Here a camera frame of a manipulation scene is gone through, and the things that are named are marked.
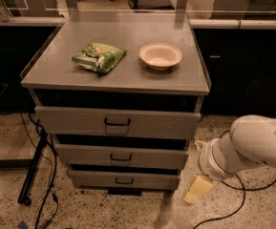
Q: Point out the grey drawer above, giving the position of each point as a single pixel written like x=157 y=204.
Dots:
x=121 y=157
x=147 y=124
x=123 y=180

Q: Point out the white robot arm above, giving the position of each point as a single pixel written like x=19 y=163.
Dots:
x=250 y=143

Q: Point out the grey metal drawer cabinet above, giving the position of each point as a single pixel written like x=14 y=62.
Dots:
x=56 y=81

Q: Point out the grey bottom drawer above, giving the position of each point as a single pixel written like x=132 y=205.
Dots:
x=123 y=180

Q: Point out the grey top drawer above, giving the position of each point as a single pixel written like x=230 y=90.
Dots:
x=147 y=124

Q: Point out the white paper bowl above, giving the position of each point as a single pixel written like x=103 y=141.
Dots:
x=160 y=56

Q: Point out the green snack bag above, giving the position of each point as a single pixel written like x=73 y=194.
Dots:
x=99 y=58

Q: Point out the black table leg with caster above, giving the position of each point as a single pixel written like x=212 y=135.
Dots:
x=27 y=185

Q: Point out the white horizontal rail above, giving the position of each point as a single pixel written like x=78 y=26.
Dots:
x=195 y=23

